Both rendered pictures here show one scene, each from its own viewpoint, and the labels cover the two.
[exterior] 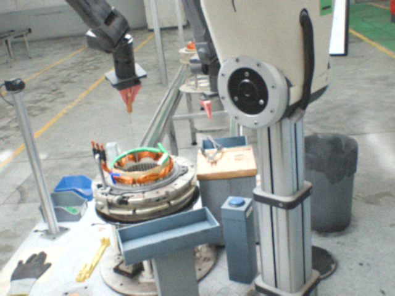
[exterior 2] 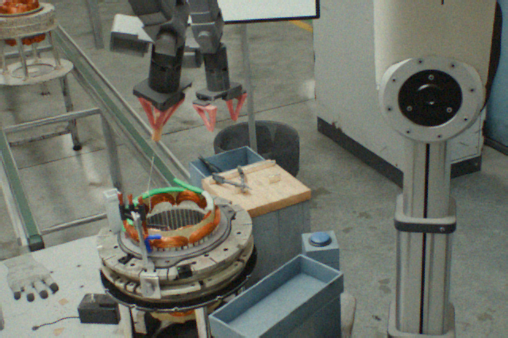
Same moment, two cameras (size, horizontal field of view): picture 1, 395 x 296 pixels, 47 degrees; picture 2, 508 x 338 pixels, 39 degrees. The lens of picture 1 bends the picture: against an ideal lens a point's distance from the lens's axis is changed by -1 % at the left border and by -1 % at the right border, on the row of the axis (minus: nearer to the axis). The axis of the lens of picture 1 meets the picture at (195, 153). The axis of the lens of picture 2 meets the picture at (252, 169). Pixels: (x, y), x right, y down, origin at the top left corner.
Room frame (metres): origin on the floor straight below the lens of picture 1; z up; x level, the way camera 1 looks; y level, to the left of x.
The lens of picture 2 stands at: (0.10, 0.65, 1.85)
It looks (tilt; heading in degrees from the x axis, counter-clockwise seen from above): 26 degrees down; 330
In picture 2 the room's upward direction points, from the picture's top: 5 degrees counter-clockwise
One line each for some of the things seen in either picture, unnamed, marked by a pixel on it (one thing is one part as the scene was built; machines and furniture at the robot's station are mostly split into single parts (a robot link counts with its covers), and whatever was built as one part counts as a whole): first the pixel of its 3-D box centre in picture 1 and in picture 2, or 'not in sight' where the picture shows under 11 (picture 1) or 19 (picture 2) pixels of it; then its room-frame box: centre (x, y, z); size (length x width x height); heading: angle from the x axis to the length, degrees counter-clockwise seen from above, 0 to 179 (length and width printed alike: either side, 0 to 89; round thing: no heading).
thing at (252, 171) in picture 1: (225, 162); (255, 188); (1.40, -0.10, 1.05); 0.20 x 0.19 x 0.02; 175
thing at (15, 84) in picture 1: (16, 85); not in sight; (1.55, 0.57, 1.37); 0.06 x 0.04 x 0.04; 57
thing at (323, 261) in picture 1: (305, 261); not in sight; (2.20, -0.56, 0.01); 0.34 x 0.34 x 0.02
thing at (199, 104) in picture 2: (212, 106); (213, 112); (1.55, -0.08, 1.21); 0.07 x 0.07 x 0.09; 16
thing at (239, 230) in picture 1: (240, 240); (321, 289); (1.15, -0.10, 0.91); 0.07 x 0.07 x 0.25; 62
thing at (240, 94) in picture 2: not in sight; (228, 105); (1.56, -0.13, 1.21); 0.07 x 0.07 x 0.09; 16
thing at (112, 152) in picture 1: (113, 156); (114, 212); (1.36, 0.26, 1.14); 0.03 x 0.03 x 0.09; 89
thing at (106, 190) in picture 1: (103, 174); (144, 240); (1.20, 0.27, 1.15); 0.03 x 0.02 x 0.12; 171
